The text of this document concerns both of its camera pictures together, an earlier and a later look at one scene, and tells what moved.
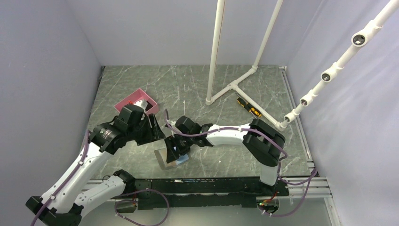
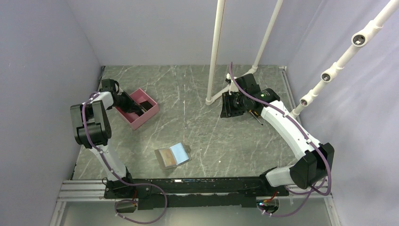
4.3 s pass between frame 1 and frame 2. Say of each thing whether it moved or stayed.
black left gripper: moved
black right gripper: moved
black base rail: stayed
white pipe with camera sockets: stayed
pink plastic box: stayed
